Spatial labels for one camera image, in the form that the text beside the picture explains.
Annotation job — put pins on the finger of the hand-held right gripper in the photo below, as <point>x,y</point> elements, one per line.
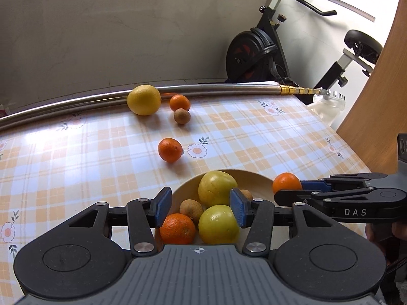
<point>295,197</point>
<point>313,184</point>

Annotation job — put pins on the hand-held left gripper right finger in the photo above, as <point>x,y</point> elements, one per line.
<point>238,208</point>

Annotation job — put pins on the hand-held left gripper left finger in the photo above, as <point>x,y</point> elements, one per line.
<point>163,205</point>

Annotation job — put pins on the brown longan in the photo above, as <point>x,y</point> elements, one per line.
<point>190,209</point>
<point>247,194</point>
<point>182,116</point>

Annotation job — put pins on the orange mandarin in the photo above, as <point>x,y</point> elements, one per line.
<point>179,102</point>
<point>286,181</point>
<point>170,150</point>
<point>177,228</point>

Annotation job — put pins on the yellow-green plum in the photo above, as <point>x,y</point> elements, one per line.
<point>217,225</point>
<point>216,187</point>

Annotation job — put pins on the wooden bowl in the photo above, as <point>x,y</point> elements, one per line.
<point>251,179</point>

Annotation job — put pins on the person's right hand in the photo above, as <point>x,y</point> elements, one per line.
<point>399,230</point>

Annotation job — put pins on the clear plastic bag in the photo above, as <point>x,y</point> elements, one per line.
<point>327,108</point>

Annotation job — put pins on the checked floral tablecloth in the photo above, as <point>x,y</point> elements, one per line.
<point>95,165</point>

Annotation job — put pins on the wooden board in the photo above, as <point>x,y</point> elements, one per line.
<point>381,117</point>

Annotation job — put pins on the large yellow citrus fruit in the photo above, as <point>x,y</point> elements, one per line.
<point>144,100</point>

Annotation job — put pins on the long metal rod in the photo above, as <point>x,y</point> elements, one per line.
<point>63,106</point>

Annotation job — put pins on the black exercise bike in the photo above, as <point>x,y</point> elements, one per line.
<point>244,57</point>

